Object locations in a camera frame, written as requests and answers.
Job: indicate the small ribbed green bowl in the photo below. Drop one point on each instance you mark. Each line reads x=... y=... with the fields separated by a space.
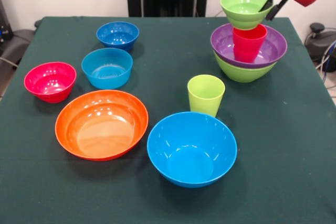
x=241 y=16

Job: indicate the red plastic cup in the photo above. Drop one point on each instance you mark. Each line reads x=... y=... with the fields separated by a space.
x=248 y=47

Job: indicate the purple plastic bowl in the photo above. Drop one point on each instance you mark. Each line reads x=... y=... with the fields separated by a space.
x=223 y=43

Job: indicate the large green bowl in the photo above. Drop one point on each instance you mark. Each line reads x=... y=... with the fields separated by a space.
x=244 y=73

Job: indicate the green plastic cup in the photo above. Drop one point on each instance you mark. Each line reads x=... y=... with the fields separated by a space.
x=204 y=100

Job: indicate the dark blue bowl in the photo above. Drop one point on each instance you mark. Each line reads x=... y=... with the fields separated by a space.
x=118 y=36

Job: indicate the large light blue bowl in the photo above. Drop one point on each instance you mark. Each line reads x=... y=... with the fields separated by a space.
x=191 y=161

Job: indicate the ribbed light blue bowl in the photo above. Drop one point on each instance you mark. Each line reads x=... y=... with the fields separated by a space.
x=105 y=74

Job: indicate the dark green table cloth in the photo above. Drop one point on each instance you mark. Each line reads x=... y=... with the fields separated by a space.
x=262 y=195

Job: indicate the orange plastic bowl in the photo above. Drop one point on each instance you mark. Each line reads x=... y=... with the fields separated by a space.
x=102 y=134

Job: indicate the pink plastic bowl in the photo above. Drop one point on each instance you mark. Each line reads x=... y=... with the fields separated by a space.
x=50 y=87

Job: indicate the black box device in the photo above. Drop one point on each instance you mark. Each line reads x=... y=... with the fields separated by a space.
x=5 y=24

